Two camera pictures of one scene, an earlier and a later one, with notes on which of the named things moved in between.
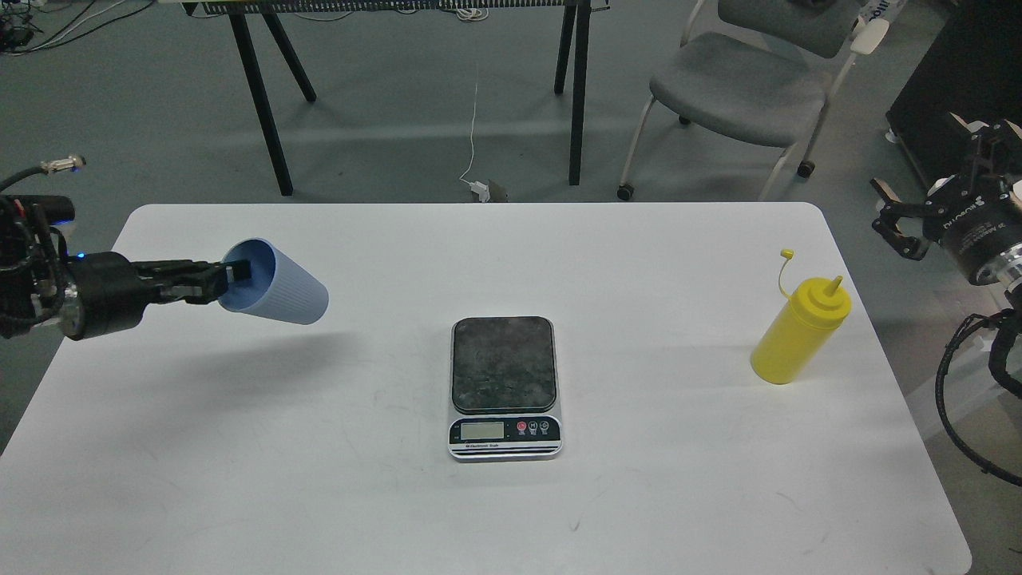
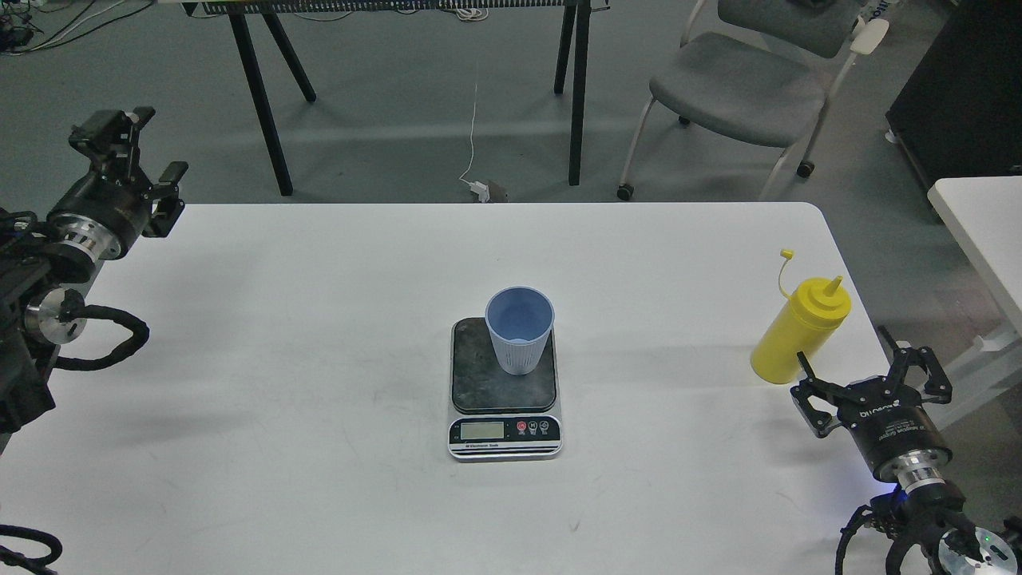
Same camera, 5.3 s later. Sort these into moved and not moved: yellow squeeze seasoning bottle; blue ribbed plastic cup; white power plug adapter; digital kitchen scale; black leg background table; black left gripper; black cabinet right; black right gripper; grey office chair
Moved: black left gripper; blue ribbed plastic cup; black right gripper
Not moved: digital kitchen scale; black leg background table; yellow squeeze seasoning bottle; grey office chair; white power plug adapter; black cabinet right
